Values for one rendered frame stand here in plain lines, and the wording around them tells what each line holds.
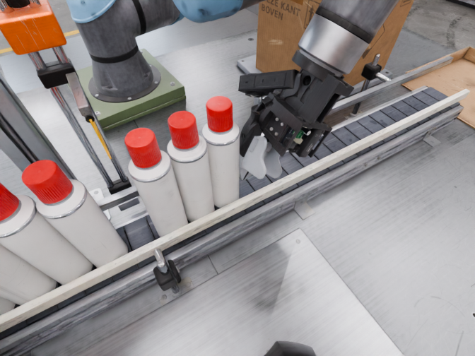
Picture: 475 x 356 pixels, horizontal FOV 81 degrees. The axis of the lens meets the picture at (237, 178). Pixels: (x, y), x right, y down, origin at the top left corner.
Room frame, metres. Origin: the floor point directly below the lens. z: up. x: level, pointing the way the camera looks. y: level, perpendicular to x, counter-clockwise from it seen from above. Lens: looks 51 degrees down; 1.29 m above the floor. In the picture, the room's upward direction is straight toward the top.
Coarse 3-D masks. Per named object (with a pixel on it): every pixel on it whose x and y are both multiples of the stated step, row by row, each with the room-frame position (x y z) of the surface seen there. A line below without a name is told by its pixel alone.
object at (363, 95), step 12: (444, 60) 0.62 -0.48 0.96; (420, 72) 0.57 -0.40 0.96; (384, 84) 0.52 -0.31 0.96; (396, 84) 0.53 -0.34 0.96; (360, 96) 0.48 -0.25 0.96; (372, 96) 0.49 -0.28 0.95; (336, 108) 0.44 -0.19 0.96; (120, 192) 0.24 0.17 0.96; (132, 192) 0.24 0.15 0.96; (108, 204) 0.22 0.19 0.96
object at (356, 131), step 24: (432, 96) 0.59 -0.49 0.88; (360, 120) 0.50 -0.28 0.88; (384, 120) 0.50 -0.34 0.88; (336, 144) 0.42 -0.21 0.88; (288, 168) 0.36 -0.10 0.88; (240, 192) 0.30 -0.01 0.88; (288, 192) 0.31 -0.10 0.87; (240, 216) 0.25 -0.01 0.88; (144, 240) 0.20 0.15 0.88; (192, 240) 0.20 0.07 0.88; (144, 264) 0.16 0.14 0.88; (96, 288) 0.13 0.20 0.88; (48, 312) 0.09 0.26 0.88; (0, 336) 0.07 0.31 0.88
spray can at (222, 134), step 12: (216, 96) 0.30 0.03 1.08; (216, 108) 0.28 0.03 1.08; (228, 108) 0.28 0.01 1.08; (216, 120) 0.27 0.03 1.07; (228, 120) 0.27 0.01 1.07; (204, 132) 0.28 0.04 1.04; (216, 132) 0.27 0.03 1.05; (228, 132) 0.27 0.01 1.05; (216, 144) 0.26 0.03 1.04; (228, 144) 0.26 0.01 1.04; (216, 156) 0.26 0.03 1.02; (228, 156) 0.26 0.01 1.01; (216, 168) 0.26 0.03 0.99; (228, 168) 0.26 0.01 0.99; (216, 180) 0.26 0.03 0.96; (228, 180) 0.26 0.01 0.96; (216, 192) 0.26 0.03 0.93; (228, 192) 0.26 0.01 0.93; (216, 204) 0.26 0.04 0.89
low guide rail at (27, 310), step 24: (456, 96) 0.54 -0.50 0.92; (408, 120) 0.46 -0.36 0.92; (360, 144) 0.39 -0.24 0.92; (312, 168) 0.33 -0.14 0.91; (264, 192) 0.27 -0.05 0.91; (216, 216) 0.23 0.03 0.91; (168, 240) 0.19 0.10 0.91; (120, 264) 0.15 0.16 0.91; (72, 288) 0.12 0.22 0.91; (24, 312) 0.09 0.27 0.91
